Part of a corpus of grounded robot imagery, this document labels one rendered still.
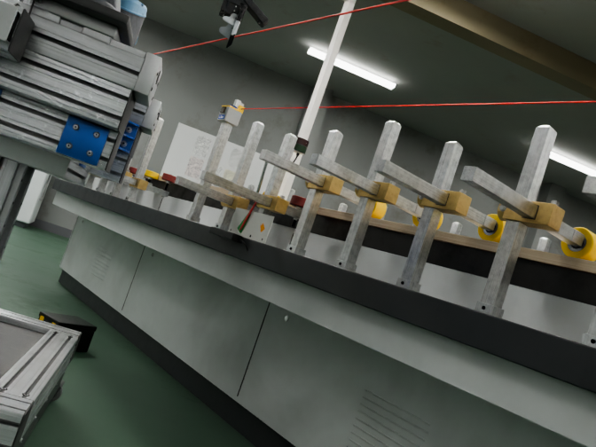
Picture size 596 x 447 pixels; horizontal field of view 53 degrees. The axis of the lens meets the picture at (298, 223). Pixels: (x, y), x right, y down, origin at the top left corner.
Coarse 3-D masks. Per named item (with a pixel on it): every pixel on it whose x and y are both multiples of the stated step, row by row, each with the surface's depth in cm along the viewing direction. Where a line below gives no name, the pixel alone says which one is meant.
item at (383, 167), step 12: (384, 168) 136; (396, 168) 138; (396, 180) 140; (408, 180) 141; (420, 180) 143; (420, 192) 145; (432, 192) 146; (444, 192) 149; (444, 204) 150; (468, 216) 156; (480, 216) 159; (492, 228) 163
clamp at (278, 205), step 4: (268, 196) 212; (272, 196) 210; (272, 200) 209; (276, 200) 207; (280, 200) 207; (284, 200) 208; (256, 204) 217; (260, 204) 214; (272, 204) 208; (276, 204) 206; (280, 204) 207; (284, 204) 208; (268, 208) 209; (272, 208) 207; (276, 208) 207; (280, 208) 208; (284, 208) 209; (276, 212) 211; (280, 212) 208; (284, 212) 209
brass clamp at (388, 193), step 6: (384, 186) 169; (390, 186) 168; (360, 192) 175; (366, 192) 173; (378, 192) 170; (384, 192) 168; (390, 192) 168; (396, 192) 170; (372, 198) 172; (378, 198) 169; (384, 198) 167; (390, 198) 168; (396, 198) 170
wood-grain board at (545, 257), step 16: (144, 176) 358; (160, 176) 341; (224, 192) 279; (320, 208) 222; (368, 224) 200; (384, 224) 194; (400, 224) 189; (448, 240) 173; (464, 240) 168; (480, 240) 164; (528, 256) 152; (544, 256) 149; (560, 256) 146; (592, 272) 138
